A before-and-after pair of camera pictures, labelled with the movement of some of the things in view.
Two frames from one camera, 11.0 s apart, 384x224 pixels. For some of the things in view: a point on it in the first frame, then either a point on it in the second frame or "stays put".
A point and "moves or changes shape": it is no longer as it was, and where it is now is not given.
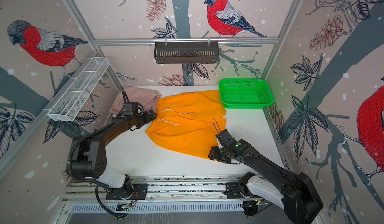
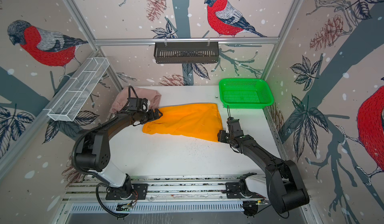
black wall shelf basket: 182,52 stays put
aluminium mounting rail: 162,189 stays put
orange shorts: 190,121 moves or changes shape
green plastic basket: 244,93 stays put
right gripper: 213,152 → 221,135
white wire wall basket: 66,107 stays put
